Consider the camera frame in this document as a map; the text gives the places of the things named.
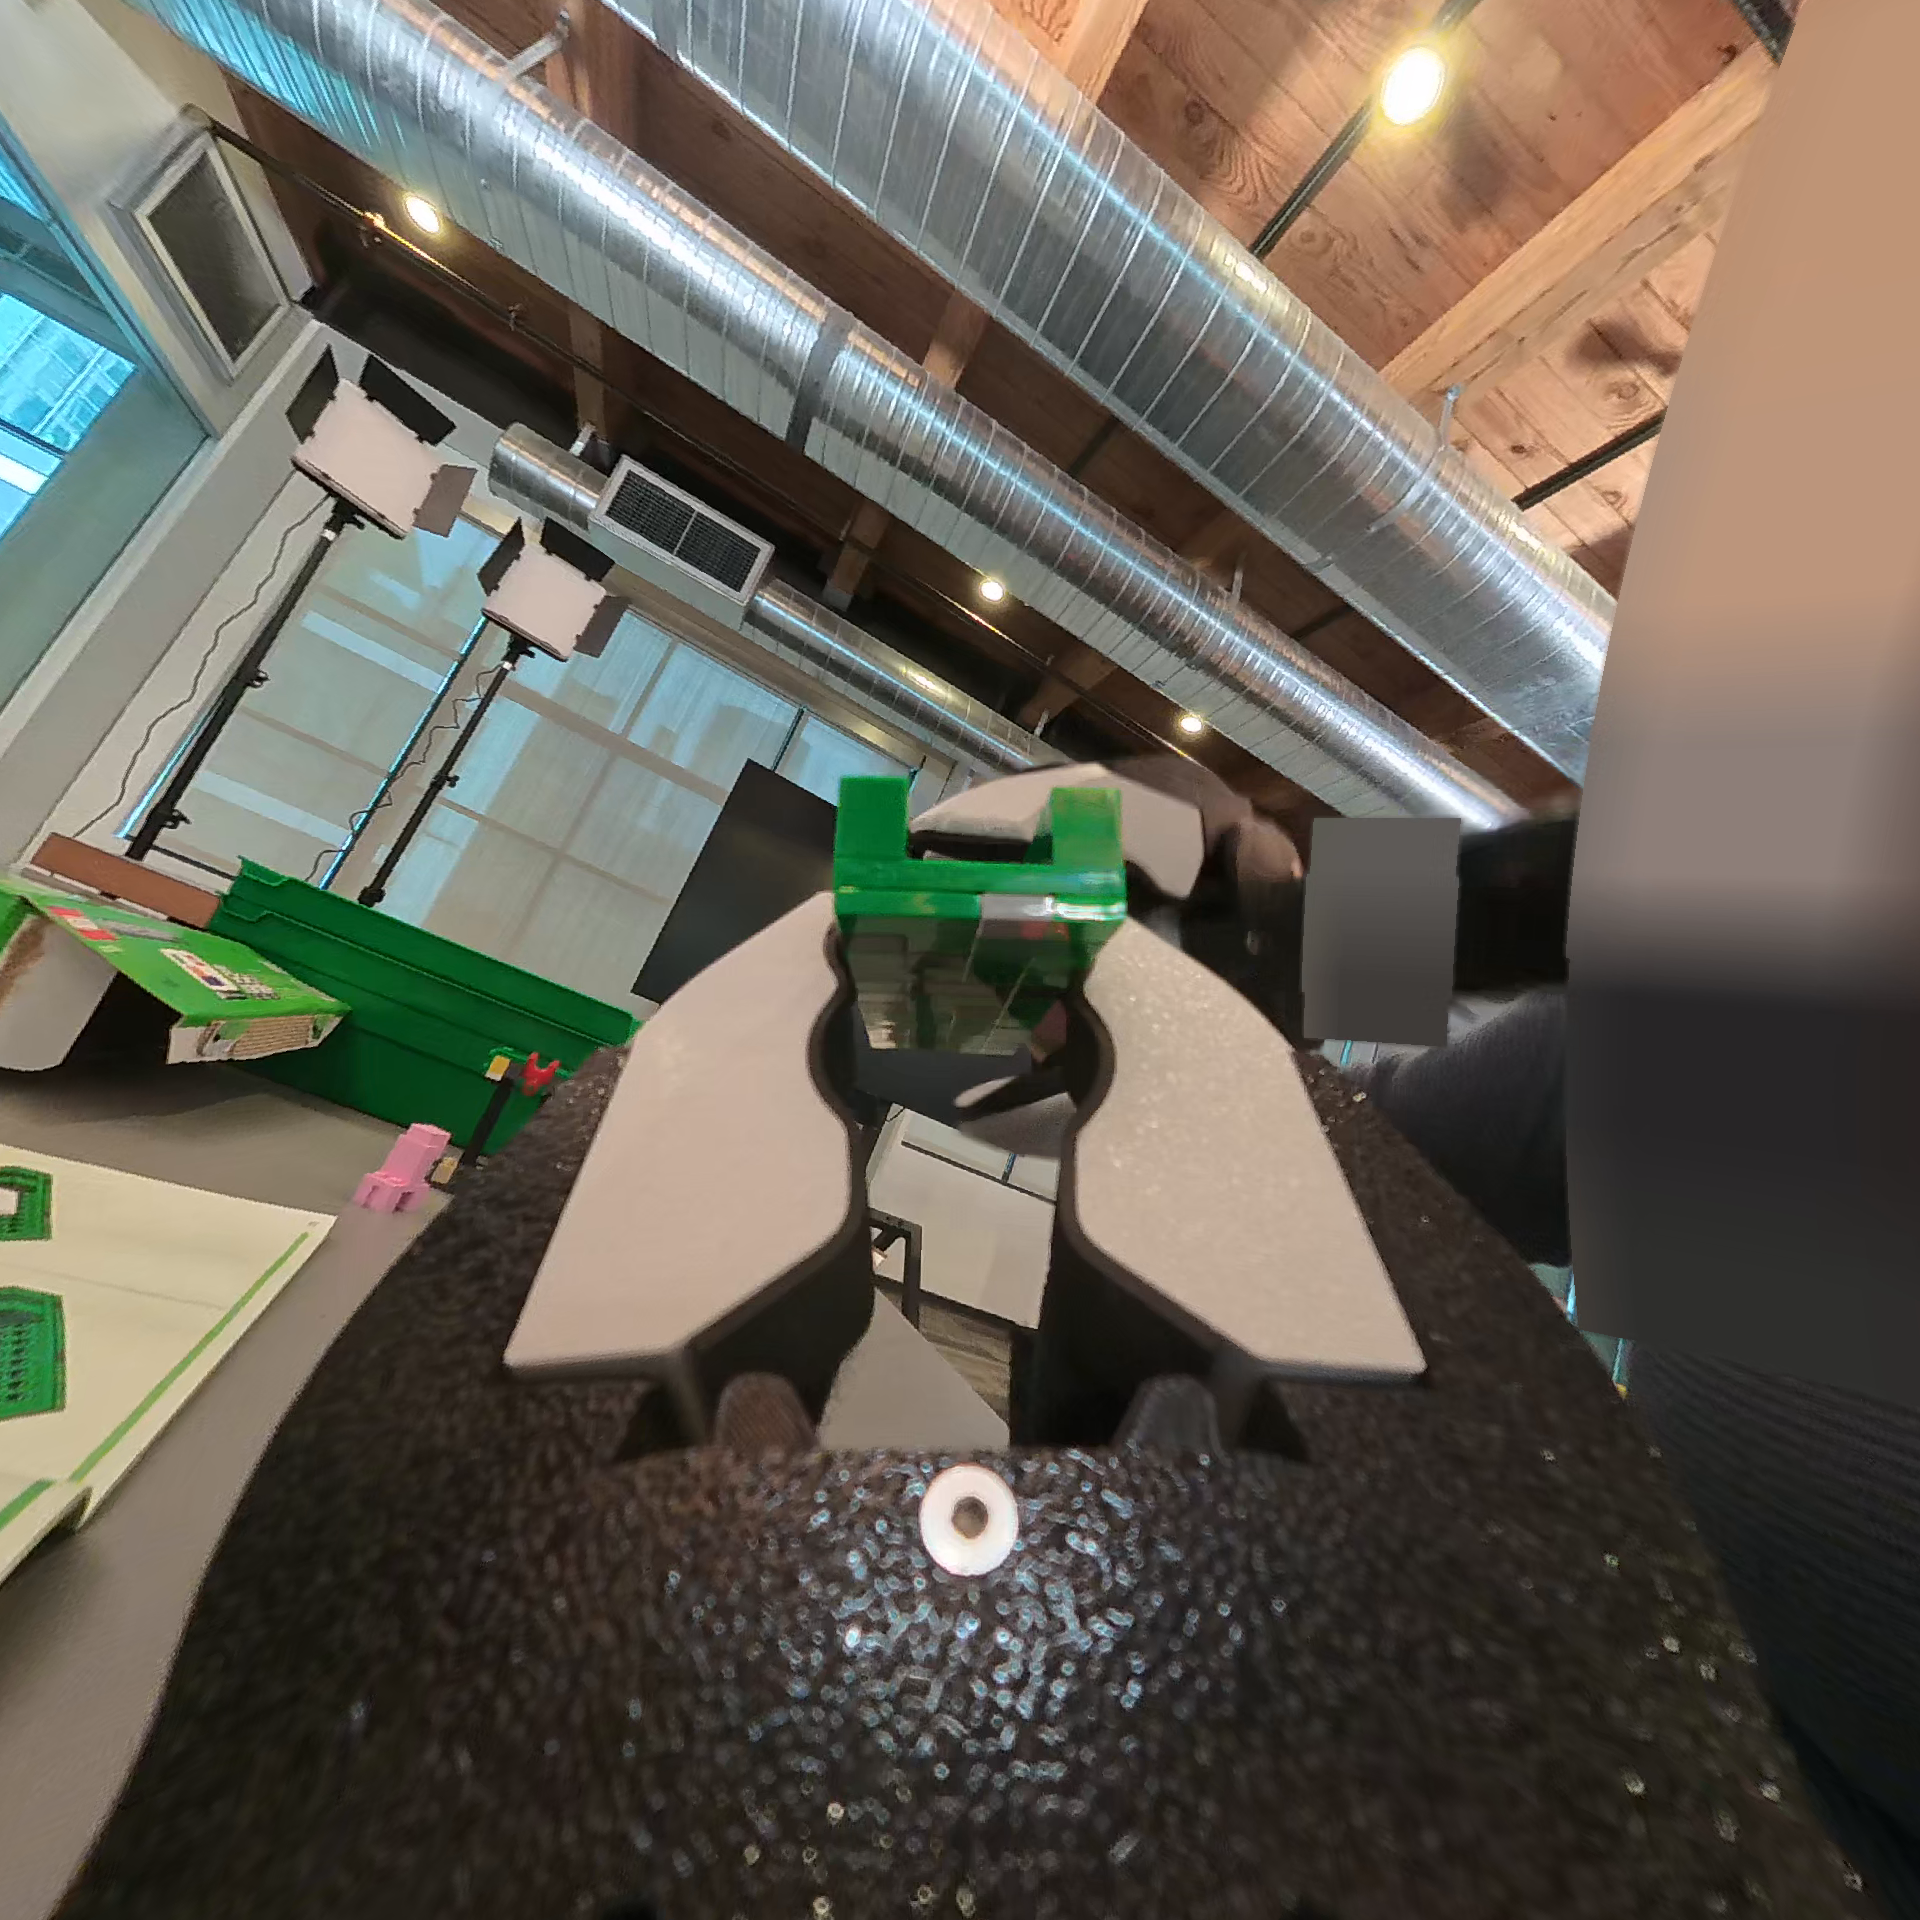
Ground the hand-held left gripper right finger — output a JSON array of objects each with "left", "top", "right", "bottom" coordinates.
[{"left": 1033, "top": 905, "right": 1430, "bottom": 1460}]

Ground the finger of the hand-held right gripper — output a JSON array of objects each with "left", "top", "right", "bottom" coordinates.
[
  {"left": 913, "top": 756, "right": 1210, "bottom": 901},
  {"left": 949, "top": 1033, "right": 1109, "bottom": 1134}
]

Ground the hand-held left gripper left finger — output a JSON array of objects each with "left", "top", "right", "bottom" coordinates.
[{"left": 503, "top": 884, "right": 881, "bottom": 1458}]

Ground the green brick assembly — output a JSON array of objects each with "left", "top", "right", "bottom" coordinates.
[{"left": 828, "top": 772, "right": 1130, "bottom": 1059}]

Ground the grey desk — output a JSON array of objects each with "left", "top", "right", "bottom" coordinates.
[{"left": 0, "top": 1042, "right": 1009, "bottom": 1920}]

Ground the dark flat panel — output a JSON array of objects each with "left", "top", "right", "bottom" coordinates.
[{"left": 632, "top": 756, "right": 847, "bottom": 1009}]

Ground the pink brick figure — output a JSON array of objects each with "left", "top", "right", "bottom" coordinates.
[{"left": 353, "top": 1121, "right": 461, "bottom": 1214}]

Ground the green plastic bin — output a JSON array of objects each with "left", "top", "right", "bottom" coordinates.
[{"left": 211, "top": 854, "right": 644, "bottom": 1160}]

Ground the studio light panel on stand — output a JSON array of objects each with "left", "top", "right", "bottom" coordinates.
[
  {"left": 120, "top": 342, "right": 482, "bottom": 870},
  {"left": 318, "top": 514, "right": 632, "bottom": 912}
]

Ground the green cardboard box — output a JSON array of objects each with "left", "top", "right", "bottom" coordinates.
[{"left": 0, "top": 873, "right": 355, "bottom": 1073}]

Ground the instruction booklet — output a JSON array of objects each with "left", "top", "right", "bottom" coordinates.
[{"left": 0, "top": 1142, "right": 340, "bottom": 1583}]

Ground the brown flat box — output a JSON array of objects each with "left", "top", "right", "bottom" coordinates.
[{"left": 31, "top": 832, "right": 231, "bottom": 931}]

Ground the person's torso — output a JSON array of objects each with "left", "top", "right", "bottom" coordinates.
[{"left": 1626, "top": 1341, "right": 1920, "bottom": 1920}]

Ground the gridded window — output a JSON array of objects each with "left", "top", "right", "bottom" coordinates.
[{"left": 0, "top": 120, "right": 205, "bottom": 707}]

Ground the small air duct with vent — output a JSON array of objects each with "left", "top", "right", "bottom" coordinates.
[{"left": 486, "top": 424, "right": 1068, "bottom": 769}]

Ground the spiral metal air duct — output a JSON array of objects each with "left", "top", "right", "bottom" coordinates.
[
  {"left": 636, "top": 0, "right": 1623, "bottom": 790},
  {"left": 126, "top": 0, "right": 1519, "bottom": 830}
]

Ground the white wall vent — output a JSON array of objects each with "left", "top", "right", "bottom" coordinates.
[{"left": 126, "top": 125, "right": 311, "bottom": 379}]

